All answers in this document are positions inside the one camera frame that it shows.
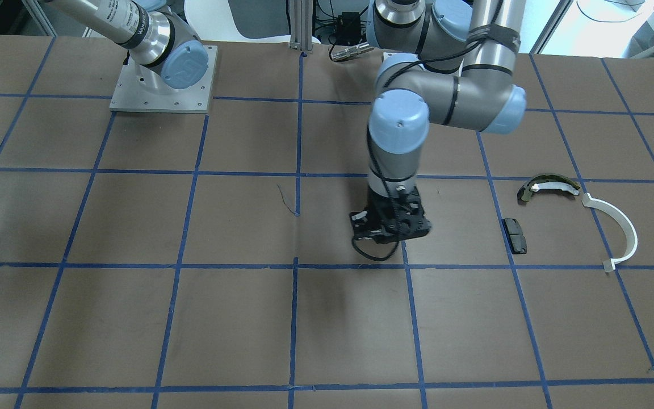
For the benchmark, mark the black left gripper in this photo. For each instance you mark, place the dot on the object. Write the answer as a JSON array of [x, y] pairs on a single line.
[[362, 219]]

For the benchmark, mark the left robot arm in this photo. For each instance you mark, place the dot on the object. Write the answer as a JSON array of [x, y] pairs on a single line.
[[452, 65]]

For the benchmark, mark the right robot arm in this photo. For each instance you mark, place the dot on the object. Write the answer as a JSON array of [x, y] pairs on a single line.
[[155, 37]]

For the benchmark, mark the curved brake shoe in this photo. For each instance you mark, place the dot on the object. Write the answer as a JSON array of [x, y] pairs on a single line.
[[547, 181]]

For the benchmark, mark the aluminium frame post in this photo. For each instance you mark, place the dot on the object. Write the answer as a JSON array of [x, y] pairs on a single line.
[[300, 15]]

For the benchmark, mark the white curved plastic bracket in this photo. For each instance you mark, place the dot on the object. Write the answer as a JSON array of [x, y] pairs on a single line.
[[630, 233]]

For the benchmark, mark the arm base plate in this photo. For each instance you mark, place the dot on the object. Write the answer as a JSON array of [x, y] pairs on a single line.
[[138, 90]]

